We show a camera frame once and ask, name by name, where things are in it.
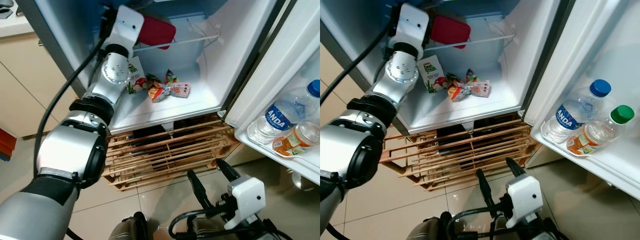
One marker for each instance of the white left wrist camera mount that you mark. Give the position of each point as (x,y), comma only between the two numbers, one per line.
(127,22)
(412,22)

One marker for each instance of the wooden slatted rack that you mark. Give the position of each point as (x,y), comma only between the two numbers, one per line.
(165,150)
(465,150)

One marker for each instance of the red plastic container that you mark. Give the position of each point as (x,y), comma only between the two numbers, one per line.
(157,32)
(450,31)

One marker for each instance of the stainless steel fridge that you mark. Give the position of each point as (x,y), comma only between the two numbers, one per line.
(505,90)
(210,90)

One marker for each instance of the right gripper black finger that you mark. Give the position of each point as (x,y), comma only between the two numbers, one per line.
(200,190)
(487,189)
(516,168)
(228,171)

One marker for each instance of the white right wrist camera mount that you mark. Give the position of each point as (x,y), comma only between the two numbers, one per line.
(247,197)
(525,197)

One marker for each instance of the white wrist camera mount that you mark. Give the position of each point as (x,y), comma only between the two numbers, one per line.
(525,197)
(412,22)
(127,22)
(247,197)

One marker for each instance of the white lined fridge door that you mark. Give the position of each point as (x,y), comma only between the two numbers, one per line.
(280,50)
(600,40)

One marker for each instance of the clear plastic food bag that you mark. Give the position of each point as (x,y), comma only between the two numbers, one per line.
(475,90)
(175,91)

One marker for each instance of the red crate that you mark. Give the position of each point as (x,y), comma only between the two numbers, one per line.
(6,140)

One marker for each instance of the blue box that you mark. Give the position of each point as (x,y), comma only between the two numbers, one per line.
(4,156)

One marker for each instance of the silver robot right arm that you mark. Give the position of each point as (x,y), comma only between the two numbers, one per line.
(265,232)
(542,232)

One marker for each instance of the grey robot left leg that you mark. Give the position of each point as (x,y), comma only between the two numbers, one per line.
(425,227)
(127,227)

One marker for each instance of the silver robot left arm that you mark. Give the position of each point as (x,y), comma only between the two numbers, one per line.
(360,150)
(65,150)

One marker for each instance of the orange labelled clear bottle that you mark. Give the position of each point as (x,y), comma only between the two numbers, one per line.
(295,142)
(595,135)

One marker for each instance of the white green juice carton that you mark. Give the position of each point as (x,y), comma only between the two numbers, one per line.
(432,70)
(136,70)

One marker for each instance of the clear fridge shelf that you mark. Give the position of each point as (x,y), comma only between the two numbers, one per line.
(495,27)
(200,30)

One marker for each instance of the small green red packet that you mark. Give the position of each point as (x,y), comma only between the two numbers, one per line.
(171,76)
(471,76)

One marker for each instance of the blue capped water bottle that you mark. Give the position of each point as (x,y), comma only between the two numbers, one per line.
(570,117)
(280,117)

